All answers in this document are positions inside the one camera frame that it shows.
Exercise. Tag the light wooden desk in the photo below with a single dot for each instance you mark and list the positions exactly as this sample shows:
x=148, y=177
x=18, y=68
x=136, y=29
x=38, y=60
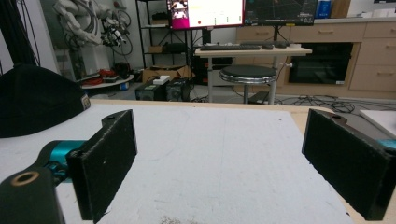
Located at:
x=252, y=51

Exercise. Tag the monitor with pink window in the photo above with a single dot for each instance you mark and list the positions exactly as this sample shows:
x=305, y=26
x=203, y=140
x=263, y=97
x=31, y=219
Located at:
x=205, y=12

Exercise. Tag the white board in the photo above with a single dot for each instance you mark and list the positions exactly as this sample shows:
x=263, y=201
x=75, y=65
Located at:
x=379, y=121

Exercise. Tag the black metal shelf rack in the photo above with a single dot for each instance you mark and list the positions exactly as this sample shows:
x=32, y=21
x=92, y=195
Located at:
x=162, y=34

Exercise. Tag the black knit beanie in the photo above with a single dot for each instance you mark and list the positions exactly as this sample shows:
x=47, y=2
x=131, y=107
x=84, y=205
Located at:
x=34, y=99

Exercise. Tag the round black stool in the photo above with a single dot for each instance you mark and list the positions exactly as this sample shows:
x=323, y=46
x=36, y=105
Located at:
x=248, y=75

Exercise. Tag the wooden drawer cabinet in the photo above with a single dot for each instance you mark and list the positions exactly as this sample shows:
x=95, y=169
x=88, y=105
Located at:
x=351, y=56

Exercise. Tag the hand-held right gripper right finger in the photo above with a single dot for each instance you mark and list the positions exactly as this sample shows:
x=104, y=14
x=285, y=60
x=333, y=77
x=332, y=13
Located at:
x=345, y=161

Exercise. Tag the black keyboard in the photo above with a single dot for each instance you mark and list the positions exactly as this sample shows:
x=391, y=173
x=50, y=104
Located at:
x=230, y=47

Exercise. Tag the black equipment case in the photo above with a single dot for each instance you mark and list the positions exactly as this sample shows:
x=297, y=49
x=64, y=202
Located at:
x=163, y=89

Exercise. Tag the dark monitor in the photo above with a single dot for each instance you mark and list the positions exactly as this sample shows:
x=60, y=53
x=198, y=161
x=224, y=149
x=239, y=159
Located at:
x=280, y=12

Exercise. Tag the white foam mat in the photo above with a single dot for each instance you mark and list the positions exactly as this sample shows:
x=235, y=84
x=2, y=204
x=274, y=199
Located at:
x=199, y=161

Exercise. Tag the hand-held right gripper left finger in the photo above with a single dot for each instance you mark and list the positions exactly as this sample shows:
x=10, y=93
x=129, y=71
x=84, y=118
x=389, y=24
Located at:
x=102, y=161

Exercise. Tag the cardboard box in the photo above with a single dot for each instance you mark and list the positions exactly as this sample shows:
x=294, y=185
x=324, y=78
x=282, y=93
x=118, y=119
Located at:
x=165, y=72

